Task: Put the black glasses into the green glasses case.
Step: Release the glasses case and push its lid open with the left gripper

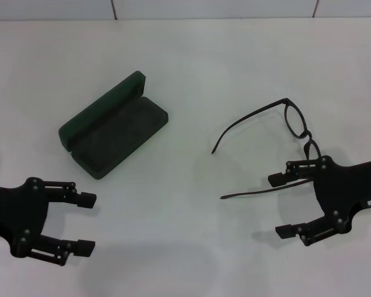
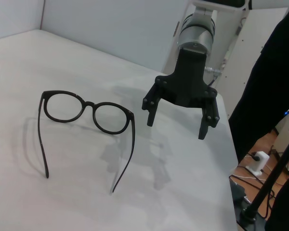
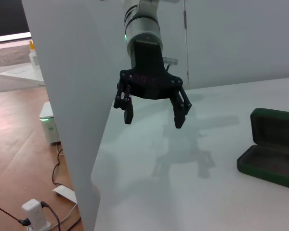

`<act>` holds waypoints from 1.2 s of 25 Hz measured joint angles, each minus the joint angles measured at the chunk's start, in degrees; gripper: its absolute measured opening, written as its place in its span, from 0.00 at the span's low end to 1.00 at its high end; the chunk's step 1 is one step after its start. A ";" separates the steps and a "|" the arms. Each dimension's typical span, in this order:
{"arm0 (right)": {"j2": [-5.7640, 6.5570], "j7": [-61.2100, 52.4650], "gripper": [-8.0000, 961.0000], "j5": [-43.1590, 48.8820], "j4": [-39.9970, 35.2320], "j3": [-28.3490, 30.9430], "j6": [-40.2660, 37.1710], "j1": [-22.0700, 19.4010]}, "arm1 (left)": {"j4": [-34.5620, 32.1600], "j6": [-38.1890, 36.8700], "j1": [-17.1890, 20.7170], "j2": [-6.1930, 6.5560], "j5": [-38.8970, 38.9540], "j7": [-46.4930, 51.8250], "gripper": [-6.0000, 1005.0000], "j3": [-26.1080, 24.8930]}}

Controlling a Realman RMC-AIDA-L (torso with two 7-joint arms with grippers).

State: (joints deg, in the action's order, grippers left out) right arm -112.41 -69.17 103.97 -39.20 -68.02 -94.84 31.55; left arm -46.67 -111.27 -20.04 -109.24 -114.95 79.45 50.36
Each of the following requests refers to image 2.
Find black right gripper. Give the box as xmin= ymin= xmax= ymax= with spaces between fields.
xmin=141 ymin=49 xmax=221 ymax=140

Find black round-lens glasses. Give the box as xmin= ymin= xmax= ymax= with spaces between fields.
xmin=38 ymin=90 xmax=136 ymax=193

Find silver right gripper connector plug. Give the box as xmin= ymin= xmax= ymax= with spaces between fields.
xmin=204 ymin=66 xmax=222 ymax=74

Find black fabric drape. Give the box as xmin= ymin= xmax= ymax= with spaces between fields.
xmin=228 ymin=6 xmax=289 ymax=231

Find white power strip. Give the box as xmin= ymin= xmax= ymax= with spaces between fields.
xmin=245 ymin=151 xmax=270 ymax=175

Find black box on floor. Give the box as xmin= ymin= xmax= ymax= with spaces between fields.
xmin=230 ymin=182 xmax=248 ymax=203

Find black tripod stand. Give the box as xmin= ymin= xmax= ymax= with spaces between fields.
xmin=238 ymin=134 xmax=289 ymax=231

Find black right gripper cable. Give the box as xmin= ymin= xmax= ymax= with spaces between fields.
xmin=207 ymin=69 xmax=223 ymax=87

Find white floor cable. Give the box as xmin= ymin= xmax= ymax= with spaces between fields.
xmin=235 ymin=166 xmax=268 ymax=182

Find black floor cable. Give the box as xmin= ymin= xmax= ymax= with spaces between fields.
xmin=229 ymin=166 xmax=280 ymax=217

